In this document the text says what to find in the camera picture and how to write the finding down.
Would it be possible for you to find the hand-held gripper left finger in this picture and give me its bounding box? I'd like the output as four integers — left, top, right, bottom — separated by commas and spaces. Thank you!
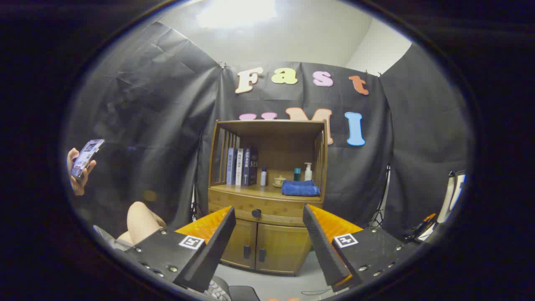
125, 206, 237, 293

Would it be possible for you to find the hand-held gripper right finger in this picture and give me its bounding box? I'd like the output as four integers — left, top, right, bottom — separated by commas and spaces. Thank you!
303, 204, 418, 293

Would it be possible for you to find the wooden drawer with black knob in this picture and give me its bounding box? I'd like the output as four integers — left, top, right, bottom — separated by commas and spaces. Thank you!
208, 188, 323, 227

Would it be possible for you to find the smartphone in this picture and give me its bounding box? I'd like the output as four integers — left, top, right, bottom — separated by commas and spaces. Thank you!
70, 139, 105, 180

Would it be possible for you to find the wooden cabinet door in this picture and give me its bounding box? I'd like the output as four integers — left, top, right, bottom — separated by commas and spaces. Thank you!
255, 223, 312, 275
220, 218, 258, 270

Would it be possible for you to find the wooden countertop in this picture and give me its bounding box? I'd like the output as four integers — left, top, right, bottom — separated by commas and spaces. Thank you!
210, 182, 324, 204

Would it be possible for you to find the wooden cabinet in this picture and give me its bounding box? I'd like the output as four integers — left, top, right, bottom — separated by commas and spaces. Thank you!
208, 119, 329, 276

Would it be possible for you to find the blue towel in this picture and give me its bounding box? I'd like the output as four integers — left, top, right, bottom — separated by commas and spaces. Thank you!
281, 180, 320, 197

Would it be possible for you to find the light stand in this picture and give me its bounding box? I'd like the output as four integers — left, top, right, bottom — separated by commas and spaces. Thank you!
370, 165, 391, 228

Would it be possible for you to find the light blue book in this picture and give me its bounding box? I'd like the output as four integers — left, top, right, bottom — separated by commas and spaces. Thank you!
226, 148, 238, 185

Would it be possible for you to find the white book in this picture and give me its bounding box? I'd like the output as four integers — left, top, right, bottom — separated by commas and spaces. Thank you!
235, 148, 244, 186

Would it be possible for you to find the dark blue book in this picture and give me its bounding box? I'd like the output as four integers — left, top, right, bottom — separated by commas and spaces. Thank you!
242, 146, 258, 186

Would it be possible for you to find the orange and black tool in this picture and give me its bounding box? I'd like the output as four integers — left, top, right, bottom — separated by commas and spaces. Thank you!
403, 213, 437, 243

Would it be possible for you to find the black backdrop cloth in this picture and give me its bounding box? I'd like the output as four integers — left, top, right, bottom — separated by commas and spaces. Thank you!
65, 21, 475, 241

